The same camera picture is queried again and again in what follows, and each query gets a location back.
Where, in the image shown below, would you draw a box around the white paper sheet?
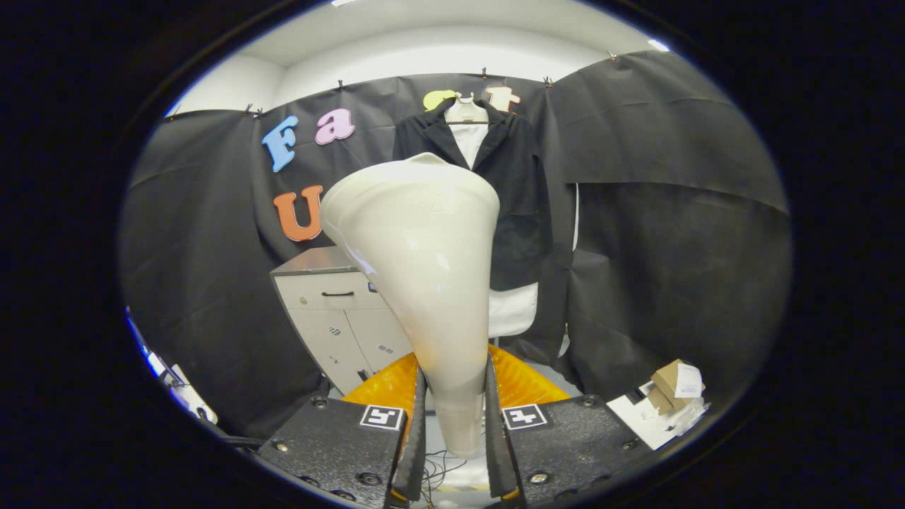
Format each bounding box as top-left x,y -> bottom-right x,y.
607,382 -> 710,451

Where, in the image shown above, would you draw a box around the white mannequin torso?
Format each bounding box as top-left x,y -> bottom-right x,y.
444,92 -> 539,339

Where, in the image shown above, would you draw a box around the black backdrop cloth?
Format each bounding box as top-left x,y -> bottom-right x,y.
119,49 -> 794,439

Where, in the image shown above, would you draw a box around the grey cabinet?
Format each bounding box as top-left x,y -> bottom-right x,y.
269,245 -> 418,397

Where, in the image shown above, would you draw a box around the black jacket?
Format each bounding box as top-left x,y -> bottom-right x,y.
392,99 -> 554,292

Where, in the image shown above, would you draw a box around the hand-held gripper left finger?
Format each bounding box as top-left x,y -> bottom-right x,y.
256,352 -> 428,508

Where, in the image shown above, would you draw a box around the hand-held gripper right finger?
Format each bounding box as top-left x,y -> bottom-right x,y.
486,346 -> 655,507

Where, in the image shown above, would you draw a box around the thin black floor cables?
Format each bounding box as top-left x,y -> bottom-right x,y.
422,451 -> 469,501

